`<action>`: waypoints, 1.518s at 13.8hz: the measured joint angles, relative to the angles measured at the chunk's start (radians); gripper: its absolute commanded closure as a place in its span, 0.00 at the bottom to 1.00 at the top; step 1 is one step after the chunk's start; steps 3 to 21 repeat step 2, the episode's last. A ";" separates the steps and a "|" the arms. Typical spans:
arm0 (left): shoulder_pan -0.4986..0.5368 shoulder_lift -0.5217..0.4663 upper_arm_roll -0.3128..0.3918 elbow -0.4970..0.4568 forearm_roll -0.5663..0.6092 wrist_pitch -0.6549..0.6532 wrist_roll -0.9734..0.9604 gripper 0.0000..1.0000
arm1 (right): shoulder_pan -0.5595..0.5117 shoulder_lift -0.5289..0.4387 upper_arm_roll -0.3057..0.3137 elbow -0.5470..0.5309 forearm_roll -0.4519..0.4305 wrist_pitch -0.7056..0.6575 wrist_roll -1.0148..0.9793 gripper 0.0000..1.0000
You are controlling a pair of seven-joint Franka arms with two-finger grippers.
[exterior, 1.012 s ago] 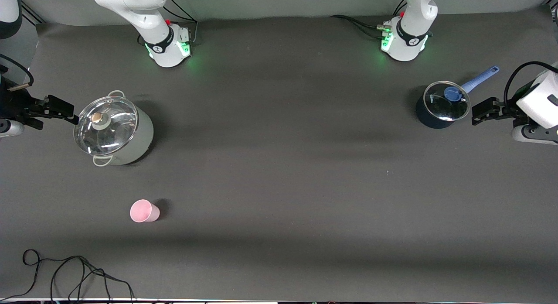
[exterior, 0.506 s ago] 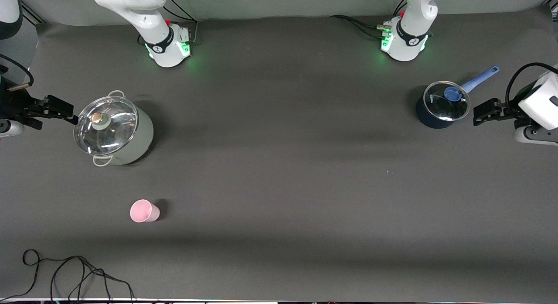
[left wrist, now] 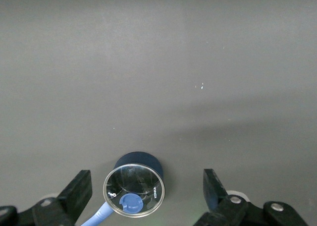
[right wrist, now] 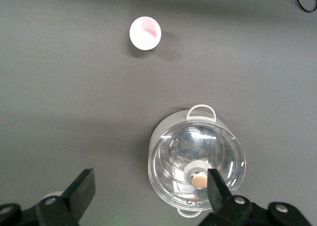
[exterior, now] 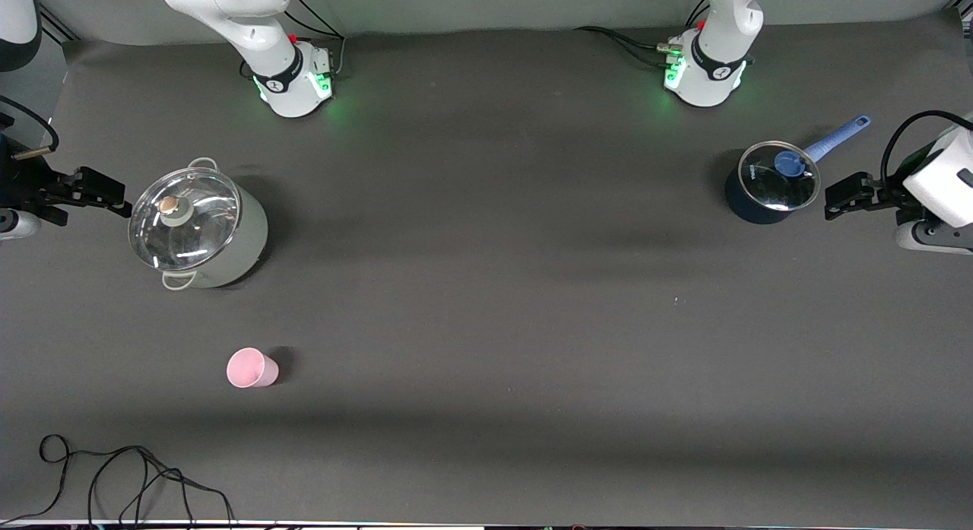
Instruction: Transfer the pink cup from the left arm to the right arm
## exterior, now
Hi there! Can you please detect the glass lid with blue knob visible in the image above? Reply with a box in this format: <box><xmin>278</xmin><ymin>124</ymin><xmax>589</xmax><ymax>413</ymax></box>
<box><xmin>738</xmin><ymin>141</ymin><xmax>822</xmax><ymax>212</ymax></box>

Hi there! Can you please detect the dark grey table cloth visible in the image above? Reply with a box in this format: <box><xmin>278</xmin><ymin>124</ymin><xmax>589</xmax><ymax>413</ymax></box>
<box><xmin>0</xmin><ymin>9</ymin><xmax>973</xmax><ymax>525</ymax></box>

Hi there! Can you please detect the glass lid with wooden knob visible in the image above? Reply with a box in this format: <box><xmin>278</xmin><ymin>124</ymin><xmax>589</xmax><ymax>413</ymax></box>
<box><xmin>129</xmin><ymin>167</ymin><xmax>242</xmax><ymax>272</ymax></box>

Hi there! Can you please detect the thin black loose cable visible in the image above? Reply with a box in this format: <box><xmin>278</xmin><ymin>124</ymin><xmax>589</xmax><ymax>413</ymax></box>
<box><xmin>0</xmin><ymin>434</ymin><xmax>236</xmax><ymax>525</ymax></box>

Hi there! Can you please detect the pale green two-handled pot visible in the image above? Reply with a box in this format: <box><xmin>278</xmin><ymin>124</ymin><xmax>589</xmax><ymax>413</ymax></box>
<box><xmin>129</xmin><ymin>157</ymin><xmax>268</xmax><ymax>290</ymax></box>

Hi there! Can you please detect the black diagonal frame bar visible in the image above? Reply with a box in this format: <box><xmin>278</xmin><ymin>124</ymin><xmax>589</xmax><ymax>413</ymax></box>
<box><xmin>38</xmin><ymin>4</ymin><xmax>78</xmax><ymax>44</ymax></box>

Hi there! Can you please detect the dark blue saucepan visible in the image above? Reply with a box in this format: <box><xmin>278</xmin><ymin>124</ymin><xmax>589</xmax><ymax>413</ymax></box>
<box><xmin>724</xmin><ymin>115</ymin><xmax>872</xmax><ymax>225</ymax></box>

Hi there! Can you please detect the black base cable bundle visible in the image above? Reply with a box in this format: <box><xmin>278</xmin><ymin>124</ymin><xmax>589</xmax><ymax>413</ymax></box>
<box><xmin>277</xmin><ymin>0</ymin><xmax>347</xmax><ymax>78</ymax></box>
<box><xmin>574</xmin><ymin>0</ymin><xmax>708</xmax><ymax>68</ymax></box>

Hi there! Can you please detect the pink plastic cup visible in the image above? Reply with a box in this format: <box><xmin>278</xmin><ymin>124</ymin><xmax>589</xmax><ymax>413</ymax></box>
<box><xmin>227</xmin><ymin>348</ymin><xmax>279</xmax><ymax>389</ymax></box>

